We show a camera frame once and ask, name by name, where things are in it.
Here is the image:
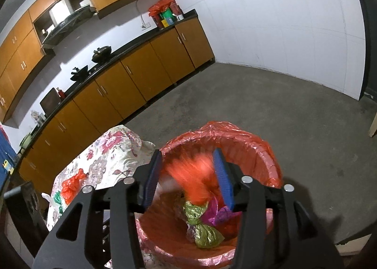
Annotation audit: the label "small knotted red plastic bag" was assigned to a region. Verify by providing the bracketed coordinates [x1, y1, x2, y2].
[61, 169, 89, 205]

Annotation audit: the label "black open wok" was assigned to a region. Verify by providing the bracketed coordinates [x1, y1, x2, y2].
[70, 65, 89, 81]

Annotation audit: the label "purple plastic bag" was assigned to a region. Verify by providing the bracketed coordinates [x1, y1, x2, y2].
[206, 200, 236, 227]

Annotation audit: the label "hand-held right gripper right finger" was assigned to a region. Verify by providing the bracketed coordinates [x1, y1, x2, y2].
[213, 148, 345, 269]

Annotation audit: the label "shiny green plastic bag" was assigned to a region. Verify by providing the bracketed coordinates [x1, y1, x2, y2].
[184, 201, 225, 249]

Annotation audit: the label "red plastic wastebasket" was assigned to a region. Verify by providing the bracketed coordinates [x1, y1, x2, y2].
[134, 121, 283, 269]

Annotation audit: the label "small green plastic bag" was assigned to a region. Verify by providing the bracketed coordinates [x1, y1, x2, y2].
[54, 192, 65, 213]

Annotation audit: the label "steel range hood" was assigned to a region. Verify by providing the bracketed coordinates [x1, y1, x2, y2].
[41, 0, 96, 49]

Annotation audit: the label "dark door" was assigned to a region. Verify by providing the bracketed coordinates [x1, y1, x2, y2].
[348, 0, 377, 102]

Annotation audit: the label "black wok with lid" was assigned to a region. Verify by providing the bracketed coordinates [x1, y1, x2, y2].
[91, 46, 113, 63]

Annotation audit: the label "blue panel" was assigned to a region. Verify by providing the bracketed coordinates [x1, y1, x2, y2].
[0, 128, 16, 175]

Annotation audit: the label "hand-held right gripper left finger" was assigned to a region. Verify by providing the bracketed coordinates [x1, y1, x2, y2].
[32, 149, 163, 269]

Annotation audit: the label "large red plastic bag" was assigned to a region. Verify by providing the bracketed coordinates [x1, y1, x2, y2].
[163, 154, 220, 208]

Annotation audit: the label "black kitchen countertop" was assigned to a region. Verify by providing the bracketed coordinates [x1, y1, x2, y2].
[18, 9, 198, 155]

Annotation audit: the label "red plastic waste basket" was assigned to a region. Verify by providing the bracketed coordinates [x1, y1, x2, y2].
[134, 121, 283, 269]

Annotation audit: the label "lower wooden cabinets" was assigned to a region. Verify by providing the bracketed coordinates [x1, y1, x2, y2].
[18, 17, 215, 199]

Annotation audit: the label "floral cloth covered table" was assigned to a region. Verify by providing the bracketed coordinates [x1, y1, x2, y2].
[47, 125, 156, 269]

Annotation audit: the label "dark cutting board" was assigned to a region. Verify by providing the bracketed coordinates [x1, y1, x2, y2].
[40, 88, 61, 114]

